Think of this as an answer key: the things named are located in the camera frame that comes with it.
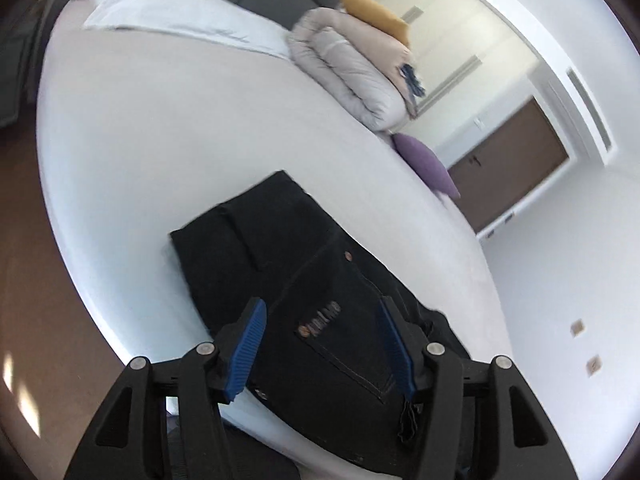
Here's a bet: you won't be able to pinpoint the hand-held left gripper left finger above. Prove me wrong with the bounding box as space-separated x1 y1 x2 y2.
65 296 268 480

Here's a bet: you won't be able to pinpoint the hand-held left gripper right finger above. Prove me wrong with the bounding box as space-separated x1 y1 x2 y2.
377 296 578 480

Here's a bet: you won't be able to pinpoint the black pants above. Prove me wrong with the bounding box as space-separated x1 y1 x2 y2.
169 170 473 476

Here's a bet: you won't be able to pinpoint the purple pillow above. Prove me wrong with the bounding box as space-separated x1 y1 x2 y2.
391 132 462 200

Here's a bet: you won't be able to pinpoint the brown door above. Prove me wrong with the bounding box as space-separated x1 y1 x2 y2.
447 96 571 233

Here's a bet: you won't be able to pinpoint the white bed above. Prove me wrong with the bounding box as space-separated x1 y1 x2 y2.
35 0 516 476

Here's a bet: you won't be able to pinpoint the folded blue-grey cloth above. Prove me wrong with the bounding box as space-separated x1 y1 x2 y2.
397 62 427 98

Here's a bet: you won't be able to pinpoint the folded beige duvet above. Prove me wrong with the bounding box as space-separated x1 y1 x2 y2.
286 7 426 133

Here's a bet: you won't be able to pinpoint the white air vent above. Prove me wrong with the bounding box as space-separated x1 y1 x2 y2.
566 67 613 151

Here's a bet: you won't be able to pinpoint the white wardrobe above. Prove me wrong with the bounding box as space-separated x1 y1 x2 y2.
372 0 543 136

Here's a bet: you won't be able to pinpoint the yellow pillow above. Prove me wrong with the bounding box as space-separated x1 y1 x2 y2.
336 0 412 48

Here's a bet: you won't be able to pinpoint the white pillow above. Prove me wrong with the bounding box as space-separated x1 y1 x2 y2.
82 0 292 59

